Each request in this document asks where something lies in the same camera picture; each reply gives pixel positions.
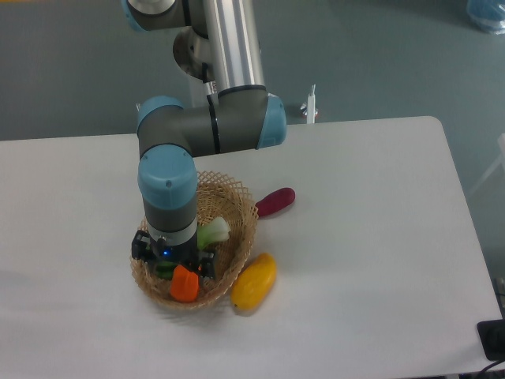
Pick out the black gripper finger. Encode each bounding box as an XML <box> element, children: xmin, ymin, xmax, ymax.
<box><xmin>192</xmin><ymin>250</ymin><xmax>216</xmax><ymax>280</ymax></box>
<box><xmin>131</xmin><ymin>230</ymin><xmax>151</xmax><ymax>262</ymax></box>

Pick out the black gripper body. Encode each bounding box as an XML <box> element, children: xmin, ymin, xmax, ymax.
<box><xmin>148</xmin><ymin>236</ymin><xmax>200</xmax><ymax>269</ymax></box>

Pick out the orange toy fruit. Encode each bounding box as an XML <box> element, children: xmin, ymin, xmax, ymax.
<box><xmin>170</xmin><ymin>265</ymin><xmax>200</xmax><ymax>302</ymax></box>

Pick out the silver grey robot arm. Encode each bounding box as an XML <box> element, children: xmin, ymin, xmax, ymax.
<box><xmin>122</xmin><ymin>1</ymin><xmax>286</xmax><ymax>278</ymax></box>

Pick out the woven wicker basket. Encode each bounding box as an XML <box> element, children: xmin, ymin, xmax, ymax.
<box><xmin>130</xmin><ymin>171</ymin><xmax>258</xmax><ymax>310</ymax></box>

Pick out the green bok choy toy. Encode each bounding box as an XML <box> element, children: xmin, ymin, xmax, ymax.
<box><xmin>146</xmin><ymin>216</ymin><xmax>231</xmax><ymax>280</ymax></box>

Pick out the yellow mango toy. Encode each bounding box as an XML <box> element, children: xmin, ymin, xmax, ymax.
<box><xmin>230</xmin><ymin>253</ymin><xmax>277</xmax><ymax>312</ymax></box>

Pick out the purple sweet potato toy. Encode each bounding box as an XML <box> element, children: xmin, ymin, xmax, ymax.
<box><xmin>256</xmin><ymin>187</ymin><xmax>296</xmax><ymax>219</ymax></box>

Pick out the black device at edge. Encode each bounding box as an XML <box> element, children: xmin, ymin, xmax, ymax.
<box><xmin>476</xmin><ymin>277</ymin><xmax>505</xmax><ymax>362</ymax></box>

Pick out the white levelling foot bracket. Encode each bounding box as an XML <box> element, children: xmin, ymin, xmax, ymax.
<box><xmin>300</xmin><ymin>84</ymin><xmax>319</xmax><ymax>124</ymax></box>

